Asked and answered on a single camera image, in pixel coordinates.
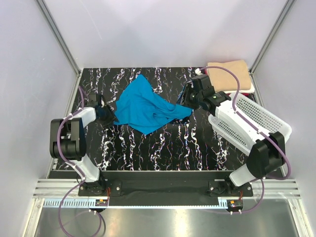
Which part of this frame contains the white perforated plastic basket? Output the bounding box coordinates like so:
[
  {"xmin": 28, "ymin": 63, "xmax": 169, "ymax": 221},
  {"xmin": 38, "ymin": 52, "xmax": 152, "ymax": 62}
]
[{"xmin": 208, "ymin": 92, "xmax": 292, "ymax": 156}]

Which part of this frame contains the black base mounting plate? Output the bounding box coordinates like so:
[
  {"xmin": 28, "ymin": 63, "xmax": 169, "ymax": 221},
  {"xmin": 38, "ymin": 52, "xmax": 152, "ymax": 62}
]
[{"xmin": 79, "ymin": 170, "xmax": 253, "ymax": 198}]

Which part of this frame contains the white slotted cable duct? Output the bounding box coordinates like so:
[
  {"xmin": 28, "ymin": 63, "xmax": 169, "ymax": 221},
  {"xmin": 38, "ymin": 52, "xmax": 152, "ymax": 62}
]
[{"xmin": 43, "ymin": 197, "xmax": 228, "ymax": 209}]

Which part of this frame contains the left aluminium corner post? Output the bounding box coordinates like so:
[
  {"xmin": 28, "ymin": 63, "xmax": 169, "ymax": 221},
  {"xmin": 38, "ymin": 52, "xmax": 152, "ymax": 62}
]
[{"xmin": 35, "ymin": 0, "xmax": 81, "ymax": 76}]

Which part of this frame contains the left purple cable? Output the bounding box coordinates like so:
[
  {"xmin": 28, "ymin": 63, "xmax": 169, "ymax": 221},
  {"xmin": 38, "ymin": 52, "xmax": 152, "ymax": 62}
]
[{"xmin": 56, "ymin": 85, "xmax": 107, "ymax": 236}]

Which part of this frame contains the aluminium frame rail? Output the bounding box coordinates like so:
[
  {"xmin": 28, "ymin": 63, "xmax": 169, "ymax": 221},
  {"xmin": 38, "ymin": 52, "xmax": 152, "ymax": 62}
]
[{"xmin": 33, "ymin": 179, "xmax": 301, "ymax": 199}]

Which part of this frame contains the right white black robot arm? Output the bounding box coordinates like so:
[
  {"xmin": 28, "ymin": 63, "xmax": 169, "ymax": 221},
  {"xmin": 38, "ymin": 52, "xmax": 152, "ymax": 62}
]
[{"xmin": 178, "ymin": 75, "xmax": 291, "ymax": 196}]

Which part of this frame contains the blue t shirt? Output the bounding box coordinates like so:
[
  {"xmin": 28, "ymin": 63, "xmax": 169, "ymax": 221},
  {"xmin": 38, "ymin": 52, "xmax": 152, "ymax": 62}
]
[{"xmin": 114, "ymin": 75, "xmax": 192, "ymax": 135}]

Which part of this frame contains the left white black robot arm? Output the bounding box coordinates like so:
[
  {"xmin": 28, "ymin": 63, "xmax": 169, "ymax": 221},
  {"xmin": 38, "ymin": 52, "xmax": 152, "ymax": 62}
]
[{"xmin": 49, "ymin": 93, "xmax": 118, "ymax": 196}]

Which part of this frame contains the right aluminium corner post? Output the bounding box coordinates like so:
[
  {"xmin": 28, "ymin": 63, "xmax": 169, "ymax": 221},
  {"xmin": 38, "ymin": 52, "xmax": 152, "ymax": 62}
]
[{"xmin": 249, "ymin": 0, "xmax": 296, "ymax": 76}]

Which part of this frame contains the aluminium corner post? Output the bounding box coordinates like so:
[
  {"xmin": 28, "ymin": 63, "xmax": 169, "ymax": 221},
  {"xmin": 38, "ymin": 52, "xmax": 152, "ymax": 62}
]
[
  {"xmin": 35, "ymin": 0, "xmax": 81, "ymax": 76},
  {"xmin": 249, "ymin": 0, "xmax": 296, "ymax": 76}
]

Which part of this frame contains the folded beige t shirt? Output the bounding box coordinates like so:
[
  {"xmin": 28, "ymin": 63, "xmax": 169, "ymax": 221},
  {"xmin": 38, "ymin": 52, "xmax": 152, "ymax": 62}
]
[{"xmin": 207, "ymin": 60, "xmax": 251, "ymax": 92}]

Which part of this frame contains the folded red t shirt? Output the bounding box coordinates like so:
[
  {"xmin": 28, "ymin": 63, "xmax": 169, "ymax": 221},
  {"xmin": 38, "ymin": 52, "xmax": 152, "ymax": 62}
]
[{"xmin": 242, "ymin": 93, "xmax": 253, "ymax": 98}]

